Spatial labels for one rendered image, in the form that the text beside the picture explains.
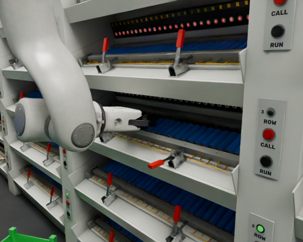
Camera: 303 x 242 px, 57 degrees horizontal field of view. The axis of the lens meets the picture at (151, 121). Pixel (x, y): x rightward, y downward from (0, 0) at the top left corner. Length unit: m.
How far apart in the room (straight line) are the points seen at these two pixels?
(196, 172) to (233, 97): 0.18
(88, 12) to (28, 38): 0.34
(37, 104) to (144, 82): 0.23
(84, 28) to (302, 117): 0.72
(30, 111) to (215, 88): 0.33
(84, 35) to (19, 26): 0.47
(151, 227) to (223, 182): 0.28
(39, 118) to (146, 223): 0.40
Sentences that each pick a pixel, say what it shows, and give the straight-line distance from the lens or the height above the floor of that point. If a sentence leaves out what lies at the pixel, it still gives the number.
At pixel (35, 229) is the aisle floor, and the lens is 1.39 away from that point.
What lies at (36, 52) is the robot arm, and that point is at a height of 0.72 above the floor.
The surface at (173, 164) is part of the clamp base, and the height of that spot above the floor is 0.49.
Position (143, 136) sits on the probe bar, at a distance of 0.72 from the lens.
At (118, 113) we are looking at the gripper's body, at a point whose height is 0.60.
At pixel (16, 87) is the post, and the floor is 0.58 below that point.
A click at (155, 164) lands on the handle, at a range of 0.56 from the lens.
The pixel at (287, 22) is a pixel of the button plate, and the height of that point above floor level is 0.76.
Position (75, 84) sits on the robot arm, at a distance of 0.49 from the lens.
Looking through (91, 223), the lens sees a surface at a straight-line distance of 1.09.
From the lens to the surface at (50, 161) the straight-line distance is 1.23.
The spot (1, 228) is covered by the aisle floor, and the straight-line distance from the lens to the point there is 1.46.
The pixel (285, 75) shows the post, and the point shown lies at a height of 0.69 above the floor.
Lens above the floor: 0.70
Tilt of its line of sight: 12 degrees down
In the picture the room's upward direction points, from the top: straight up
